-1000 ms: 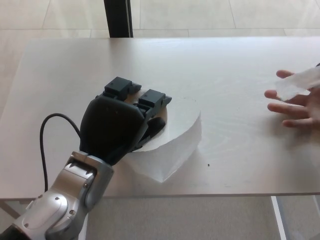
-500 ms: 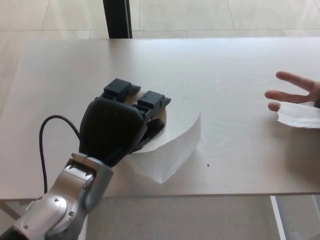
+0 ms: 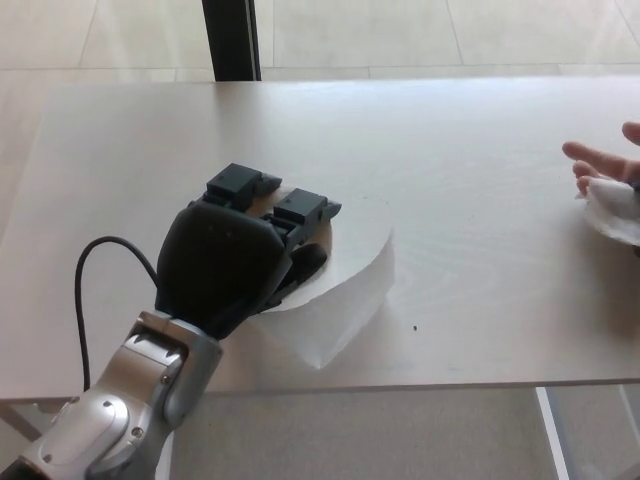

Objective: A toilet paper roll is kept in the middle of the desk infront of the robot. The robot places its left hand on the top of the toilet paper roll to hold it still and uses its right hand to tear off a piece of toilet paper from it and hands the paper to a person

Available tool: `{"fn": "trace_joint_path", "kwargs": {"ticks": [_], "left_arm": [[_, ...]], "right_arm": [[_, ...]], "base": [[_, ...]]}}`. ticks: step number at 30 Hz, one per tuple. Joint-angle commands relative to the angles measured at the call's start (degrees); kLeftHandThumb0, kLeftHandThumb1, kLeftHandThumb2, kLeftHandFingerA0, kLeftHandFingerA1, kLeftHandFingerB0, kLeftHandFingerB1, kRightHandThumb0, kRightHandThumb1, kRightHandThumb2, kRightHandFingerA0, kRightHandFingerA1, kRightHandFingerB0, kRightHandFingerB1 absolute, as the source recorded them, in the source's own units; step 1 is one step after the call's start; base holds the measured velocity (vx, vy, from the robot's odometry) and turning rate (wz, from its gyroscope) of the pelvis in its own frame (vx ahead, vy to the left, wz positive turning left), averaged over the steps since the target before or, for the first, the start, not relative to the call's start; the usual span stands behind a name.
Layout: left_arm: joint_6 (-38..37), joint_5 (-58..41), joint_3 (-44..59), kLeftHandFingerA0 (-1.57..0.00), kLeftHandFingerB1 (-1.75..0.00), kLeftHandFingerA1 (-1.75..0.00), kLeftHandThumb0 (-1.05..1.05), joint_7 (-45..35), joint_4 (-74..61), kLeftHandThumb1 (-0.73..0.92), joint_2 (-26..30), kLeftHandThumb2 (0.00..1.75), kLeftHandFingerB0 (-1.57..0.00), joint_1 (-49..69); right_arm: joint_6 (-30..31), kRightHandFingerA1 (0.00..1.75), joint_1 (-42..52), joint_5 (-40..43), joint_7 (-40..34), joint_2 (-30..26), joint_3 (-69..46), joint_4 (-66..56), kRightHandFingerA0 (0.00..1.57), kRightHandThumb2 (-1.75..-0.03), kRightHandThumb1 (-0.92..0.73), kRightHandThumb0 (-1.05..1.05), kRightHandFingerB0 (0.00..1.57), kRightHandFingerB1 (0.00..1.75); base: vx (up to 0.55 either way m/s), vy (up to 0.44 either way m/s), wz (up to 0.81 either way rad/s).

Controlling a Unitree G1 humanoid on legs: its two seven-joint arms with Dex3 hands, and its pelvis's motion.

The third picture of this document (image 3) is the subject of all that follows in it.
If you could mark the bare person hand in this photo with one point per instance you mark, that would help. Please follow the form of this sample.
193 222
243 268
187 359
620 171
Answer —
600 160

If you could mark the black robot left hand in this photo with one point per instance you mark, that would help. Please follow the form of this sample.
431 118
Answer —
215 265

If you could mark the torn toilet paper piece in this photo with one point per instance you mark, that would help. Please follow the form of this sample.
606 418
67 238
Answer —
610 210

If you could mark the white toilet paper roll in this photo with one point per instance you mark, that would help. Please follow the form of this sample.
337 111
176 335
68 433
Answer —
350 310

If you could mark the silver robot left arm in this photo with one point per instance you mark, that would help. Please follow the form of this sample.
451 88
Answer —
110 415

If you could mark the white metal table leg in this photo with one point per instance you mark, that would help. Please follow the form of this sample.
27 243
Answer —
550 430
164 465

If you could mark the black vertical door frame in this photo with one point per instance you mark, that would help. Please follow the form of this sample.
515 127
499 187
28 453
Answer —
230 40

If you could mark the white table frame brace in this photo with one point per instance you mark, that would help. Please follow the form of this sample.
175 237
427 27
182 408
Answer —
20 417

